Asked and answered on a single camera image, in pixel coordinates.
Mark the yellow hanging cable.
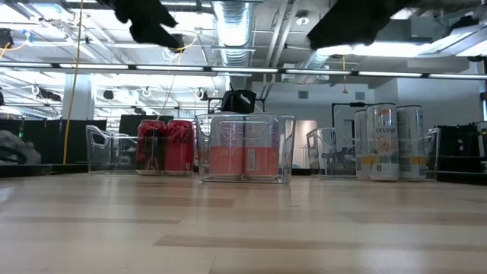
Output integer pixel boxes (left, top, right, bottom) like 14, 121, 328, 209
62, 0, 85, 165

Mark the black pipe stand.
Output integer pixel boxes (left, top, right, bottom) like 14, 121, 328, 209
331, 100, 367, 130

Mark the clear plastic bin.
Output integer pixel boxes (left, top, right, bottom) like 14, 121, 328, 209
85, 120, 197, 177
306, 126, 441, 181
195, 113, 297, 184

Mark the white pillar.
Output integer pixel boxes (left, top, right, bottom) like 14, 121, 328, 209
62, 73, 96, 121

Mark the orange and grey Spindrift can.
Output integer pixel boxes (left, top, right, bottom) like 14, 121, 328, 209
243, 116, 282, 179
208, 116, 245, 179

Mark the black monitor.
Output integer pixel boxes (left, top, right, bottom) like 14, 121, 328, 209
118, 113, 175, 139

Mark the red Coke can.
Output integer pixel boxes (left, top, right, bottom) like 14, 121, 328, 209
135, 119, 167, 176
165, 119, 195, 176

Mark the black cabinet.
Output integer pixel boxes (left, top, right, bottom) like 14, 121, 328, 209
436, 122, 487, 174

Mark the black partition panel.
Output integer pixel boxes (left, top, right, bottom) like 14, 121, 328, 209
0, 118, 108, 165

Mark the white Celsius can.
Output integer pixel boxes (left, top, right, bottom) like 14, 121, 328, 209
354, 109, 368, 180
366, 103, 400, 182
396, 104, 427, 180

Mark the grey fabric bundle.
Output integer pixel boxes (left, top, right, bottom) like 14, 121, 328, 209
0, 129, 42, 166

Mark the black box-shaped device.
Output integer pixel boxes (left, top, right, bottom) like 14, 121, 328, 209
221, 83, 257, 115

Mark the white door panel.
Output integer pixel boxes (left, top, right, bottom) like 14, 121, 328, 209
291, 119, 319, 170

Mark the silver spiral ceiling duct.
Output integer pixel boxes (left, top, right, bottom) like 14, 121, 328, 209
212, 0, 255, 69

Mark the ceiling light bar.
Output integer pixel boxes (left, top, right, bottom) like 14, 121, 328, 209
0, 62, 487, 81

